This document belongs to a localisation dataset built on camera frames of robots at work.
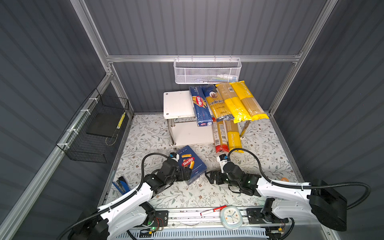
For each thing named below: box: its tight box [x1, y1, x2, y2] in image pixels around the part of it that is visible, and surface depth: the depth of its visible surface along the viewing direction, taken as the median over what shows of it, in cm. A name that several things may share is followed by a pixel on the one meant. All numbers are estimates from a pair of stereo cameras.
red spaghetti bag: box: [211, 117, 230, 154], surface depth 96 cm
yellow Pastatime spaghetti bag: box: [225, 120, 245, 154], surface depth 98 cm
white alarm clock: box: [220, 205, 243, 231], surface depth 73 cm
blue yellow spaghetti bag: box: [201, 84, 235, 122], surface depth 76 cm
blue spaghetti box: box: [189, 85, 213, 127], surface depth 74 cm
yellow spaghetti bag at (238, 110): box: [215, 82, 253, 124], surface depth 76 cm
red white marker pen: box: [200, 205, 228, 216], surface depth 77 cm
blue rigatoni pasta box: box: [178, 145, 208, 186], surface depth 88 cm
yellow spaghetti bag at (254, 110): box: [229, 80, 270, 121], surface depth 77 cm
